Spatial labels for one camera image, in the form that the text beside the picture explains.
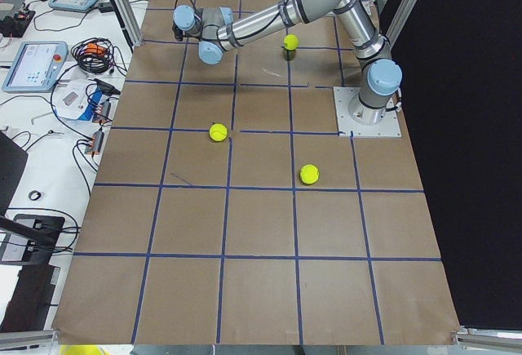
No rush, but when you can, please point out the teach pendant lower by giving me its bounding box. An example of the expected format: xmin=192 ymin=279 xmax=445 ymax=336
xmin=2 ymin=41 xmax=69 ymax=93

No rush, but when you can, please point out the tennis ball centre left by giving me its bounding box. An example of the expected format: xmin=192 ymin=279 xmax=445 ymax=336
xmin=209 ymin=123 xmax=228 ymax=142

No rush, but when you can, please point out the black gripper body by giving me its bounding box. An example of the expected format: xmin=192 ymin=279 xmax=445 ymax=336
xmin=172 ymin=24 xmax=184 ymax=42

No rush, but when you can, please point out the orange grey connector box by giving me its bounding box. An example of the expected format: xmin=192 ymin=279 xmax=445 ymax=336
xmin=84 ymin=130 xmax=105 ymax=156

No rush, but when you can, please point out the tennis ball upper middle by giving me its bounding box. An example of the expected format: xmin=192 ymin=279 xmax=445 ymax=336
xmin=283 ymin=34 xmax=299 ymax=51

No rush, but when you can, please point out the tennis ball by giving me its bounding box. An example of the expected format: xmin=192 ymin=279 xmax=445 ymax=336
xmin=283 ymin=34 xmax=299 ymax=51
xmin=209 ymin=123 xmax=228 ymax=142
xmin=299 ymin=163 xmax=320 ymax=185

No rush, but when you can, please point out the black monitor corner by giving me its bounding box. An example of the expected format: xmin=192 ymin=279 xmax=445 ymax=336
xmin=0 ymin=132 xmax=28 ymax=215

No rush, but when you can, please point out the brown paper mat blue grid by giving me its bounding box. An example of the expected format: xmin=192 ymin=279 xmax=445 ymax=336
xmin=53 ymin=0 xmax=459 ymax=345

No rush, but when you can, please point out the coiled black cable bundle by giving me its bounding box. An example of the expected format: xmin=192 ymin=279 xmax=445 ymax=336
xmin=71 ymin=38 xmax=127 ymax=77

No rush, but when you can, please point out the tennis ball lower right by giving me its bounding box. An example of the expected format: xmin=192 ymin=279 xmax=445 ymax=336
xmin=299 ymin=163 xmax=320 ymax=185

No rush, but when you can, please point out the aluminium frame post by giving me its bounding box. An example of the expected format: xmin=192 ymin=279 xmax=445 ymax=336
xmin=109 ymin=0 xmax=143 ymax=52

